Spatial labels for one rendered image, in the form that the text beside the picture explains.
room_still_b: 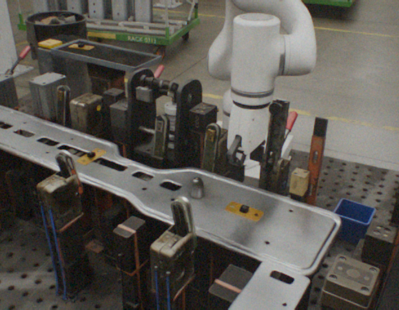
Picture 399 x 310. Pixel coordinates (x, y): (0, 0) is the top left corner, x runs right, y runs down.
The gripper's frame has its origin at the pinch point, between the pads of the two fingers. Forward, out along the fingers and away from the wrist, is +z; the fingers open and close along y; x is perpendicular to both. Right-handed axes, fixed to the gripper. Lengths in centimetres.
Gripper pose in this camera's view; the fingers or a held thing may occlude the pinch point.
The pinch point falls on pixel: (246, 166)
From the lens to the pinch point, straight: 100.1
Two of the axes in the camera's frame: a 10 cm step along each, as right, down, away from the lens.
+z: 0.0, 8.7, 5.0
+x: 8.5, 2.6, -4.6
